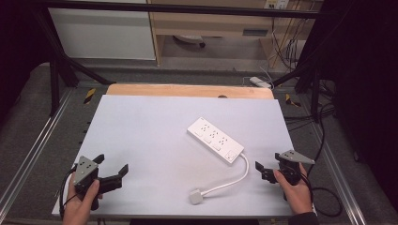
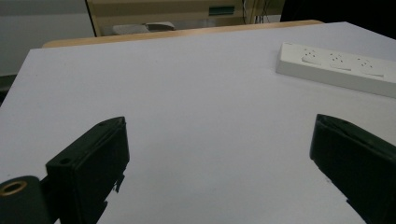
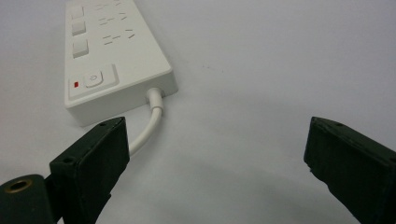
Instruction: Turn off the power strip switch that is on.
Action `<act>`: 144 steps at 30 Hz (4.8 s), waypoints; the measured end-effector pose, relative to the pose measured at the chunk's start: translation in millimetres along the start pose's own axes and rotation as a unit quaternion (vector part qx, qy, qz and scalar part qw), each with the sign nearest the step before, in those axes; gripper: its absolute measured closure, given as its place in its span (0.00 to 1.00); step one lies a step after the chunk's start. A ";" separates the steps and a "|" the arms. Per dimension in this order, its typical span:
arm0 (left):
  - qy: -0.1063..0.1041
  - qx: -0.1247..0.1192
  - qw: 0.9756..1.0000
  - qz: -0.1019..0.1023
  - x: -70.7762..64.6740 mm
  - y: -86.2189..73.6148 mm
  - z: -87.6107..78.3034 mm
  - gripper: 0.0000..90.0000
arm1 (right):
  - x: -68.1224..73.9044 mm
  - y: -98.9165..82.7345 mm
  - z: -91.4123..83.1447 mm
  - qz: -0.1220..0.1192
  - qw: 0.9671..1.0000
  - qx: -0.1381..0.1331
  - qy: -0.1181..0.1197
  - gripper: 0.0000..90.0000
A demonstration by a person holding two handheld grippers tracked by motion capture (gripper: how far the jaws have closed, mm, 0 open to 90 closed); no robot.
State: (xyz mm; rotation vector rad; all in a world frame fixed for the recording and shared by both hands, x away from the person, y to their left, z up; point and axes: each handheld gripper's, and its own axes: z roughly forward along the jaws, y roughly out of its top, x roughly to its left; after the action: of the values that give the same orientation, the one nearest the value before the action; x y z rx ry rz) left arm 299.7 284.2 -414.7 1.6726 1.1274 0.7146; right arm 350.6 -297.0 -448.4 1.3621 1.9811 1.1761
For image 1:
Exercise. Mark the chair base with wheel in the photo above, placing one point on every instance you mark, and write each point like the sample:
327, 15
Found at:
191, 39

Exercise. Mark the person's right hand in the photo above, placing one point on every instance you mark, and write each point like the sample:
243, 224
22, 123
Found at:
295, 193

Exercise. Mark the person's left hand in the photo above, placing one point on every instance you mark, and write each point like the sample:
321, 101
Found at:
79, 204

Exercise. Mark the white table mat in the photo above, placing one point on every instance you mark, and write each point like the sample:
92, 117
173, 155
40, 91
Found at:
162, 150

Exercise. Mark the white wall socket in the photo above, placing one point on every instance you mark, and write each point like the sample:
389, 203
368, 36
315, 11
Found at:
276, 3

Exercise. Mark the white plug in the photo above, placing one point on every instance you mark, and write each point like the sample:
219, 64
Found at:
195, 197

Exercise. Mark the wooden table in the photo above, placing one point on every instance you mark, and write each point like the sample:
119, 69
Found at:
187, 90

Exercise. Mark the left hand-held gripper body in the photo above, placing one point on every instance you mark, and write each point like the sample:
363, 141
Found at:
84, 170

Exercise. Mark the black curtain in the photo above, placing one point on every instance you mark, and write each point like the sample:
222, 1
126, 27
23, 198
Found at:
366, 93
18, 47

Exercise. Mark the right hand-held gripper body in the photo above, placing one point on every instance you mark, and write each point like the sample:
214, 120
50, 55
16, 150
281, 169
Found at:
292, 167

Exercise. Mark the white floor power strip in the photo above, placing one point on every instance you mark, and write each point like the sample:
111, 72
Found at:
259, 82

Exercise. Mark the yellow black tape marker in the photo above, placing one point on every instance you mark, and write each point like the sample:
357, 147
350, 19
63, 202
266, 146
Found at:
291, 100
89, 95

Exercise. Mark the black metal frame stand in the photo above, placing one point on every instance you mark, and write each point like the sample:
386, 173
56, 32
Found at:
56, 78
313, 84

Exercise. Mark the black metal frame crossbar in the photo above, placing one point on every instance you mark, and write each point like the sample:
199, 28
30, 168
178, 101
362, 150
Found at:
175, 7

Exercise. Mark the wooden desk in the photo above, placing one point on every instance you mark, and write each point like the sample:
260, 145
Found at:
212, 26

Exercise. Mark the white cabinet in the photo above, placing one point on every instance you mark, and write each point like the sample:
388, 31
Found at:
100, 34

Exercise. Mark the aluminium floor rail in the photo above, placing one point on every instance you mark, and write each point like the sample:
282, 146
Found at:
31, 150
339, 178

